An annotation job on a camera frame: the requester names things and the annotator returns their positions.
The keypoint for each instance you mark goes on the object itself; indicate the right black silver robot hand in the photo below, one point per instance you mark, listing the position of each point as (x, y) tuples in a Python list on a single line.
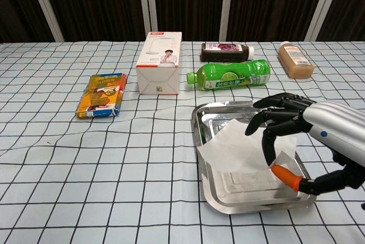
[(330, 124)]

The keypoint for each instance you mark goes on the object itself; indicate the stainless steel rectangular tray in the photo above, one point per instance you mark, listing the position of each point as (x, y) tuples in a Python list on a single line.
[(208, 113)]

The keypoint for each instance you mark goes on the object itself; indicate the dark brown pleated screen panel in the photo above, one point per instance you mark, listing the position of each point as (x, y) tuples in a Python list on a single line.
[(271, 4), (188, 4), (348, 10), (17, 7), (97, 4)]

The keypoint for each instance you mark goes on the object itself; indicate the white translucent paper sheet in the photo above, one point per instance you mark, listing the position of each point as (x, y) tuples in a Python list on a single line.
[(236, 147)]

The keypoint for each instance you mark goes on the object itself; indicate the white screen frame post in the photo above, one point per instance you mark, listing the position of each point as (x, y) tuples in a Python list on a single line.
[(322, 4), (148, 4), (226, 4), (45, 6)]

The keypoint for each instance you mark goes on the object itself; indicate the white black checkered tablecloth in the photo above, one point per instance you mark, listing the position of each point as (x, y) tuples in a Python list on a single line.
[(85, 170)]

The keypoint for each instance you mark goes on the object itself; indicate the dark purple juice bottle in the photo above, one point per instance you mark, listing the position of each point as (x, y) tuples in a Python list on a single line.
[(222, 52)]

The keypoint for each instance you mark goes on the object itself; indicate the tan liquid square bottle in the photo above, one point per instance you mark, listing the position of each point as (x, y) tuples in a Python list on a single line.
[(296, 61)]

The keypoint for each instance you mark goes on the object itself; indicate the green lime drink bottle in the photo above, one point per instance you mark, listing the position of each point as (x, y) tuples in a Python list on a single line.
[(231, 77)]

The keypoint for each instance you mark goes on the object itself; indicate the orange yellow snack packet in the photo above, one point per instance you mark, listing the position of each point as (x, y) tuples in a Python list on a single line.
[(101, 95)]

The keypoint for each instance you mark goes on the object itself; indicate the white desk lamp box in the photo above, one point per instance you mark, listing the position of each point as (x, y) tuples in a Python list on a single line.
[(159, 67)]

